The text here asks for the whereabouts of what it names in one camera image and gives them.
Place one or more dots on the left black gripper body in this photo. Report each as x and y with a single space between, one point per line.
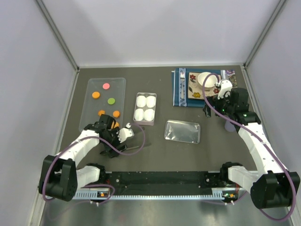
112 137

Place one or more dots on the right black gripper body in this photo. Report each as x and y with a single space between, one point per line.
222 104

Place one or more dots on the orange round cookie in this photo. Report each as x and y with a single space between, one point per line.
116 114

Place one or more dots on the green round cookie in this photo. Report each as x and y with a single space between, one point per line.
111 101

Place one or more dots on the metal tongs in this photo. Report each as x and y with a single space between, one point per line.
134 147

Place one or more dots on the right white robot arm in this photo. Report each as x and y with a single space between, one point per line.
273 185

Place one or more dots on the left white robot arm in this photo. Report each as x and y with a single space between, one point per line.
60 178

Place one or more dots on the orange cookie near corner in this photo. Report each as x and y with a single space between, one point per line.
114 125

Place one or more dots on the orange flower cookie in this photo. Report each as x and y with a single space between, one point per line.
101 112

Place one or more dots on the purple cup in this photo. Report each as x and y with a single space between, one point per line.
229 126

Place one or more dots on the floral square plate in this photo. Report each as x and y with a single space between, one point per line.
195 89

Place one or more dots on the clear plastic cookie tray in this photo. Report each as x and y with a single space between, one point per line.
92 106

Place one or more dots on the patterned napkin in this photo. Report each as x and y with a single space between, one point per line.
230 75

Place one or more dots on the orange cookie upper left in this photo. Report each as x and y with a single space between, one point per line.
95 95

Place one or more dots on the pink round cookie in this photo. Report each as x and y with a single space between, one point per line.
106 86

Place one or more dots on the white cookie box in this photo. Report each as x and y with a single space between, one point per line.
145 108

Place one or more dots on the silver fork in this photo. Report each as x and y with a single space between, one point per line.
182 78

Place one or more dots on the blue patterned placemat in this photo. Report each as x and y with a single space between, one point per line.
176 82

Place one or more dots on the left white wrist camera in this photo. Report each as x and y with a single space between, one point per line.
125 133

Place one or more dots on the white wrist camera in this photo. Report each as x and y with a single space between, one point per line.
125 133
225 87

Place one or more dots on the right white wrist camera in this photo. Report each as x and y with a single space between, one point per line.
225 87

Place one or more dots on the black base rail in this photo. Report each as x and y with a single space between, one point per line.
165 183

